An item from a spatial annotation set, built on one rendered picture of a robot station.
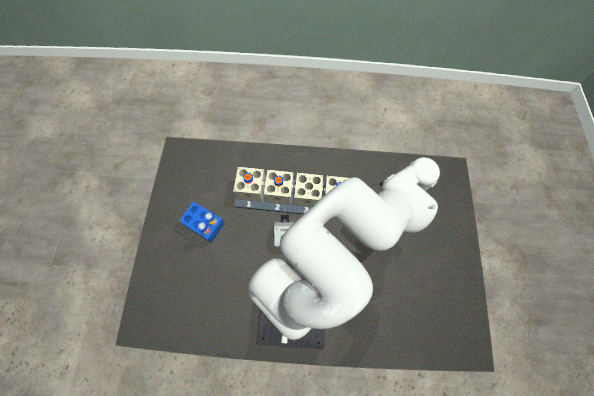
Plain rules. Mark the cream block with round holes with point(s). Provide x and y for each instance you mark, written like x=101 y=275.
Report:
x=331 y=182
x=281 y=194
x=308 y=189
x=253 y=191

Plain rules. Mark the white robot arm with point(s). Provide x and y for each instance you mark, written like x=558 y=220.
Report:
x=340 y=287

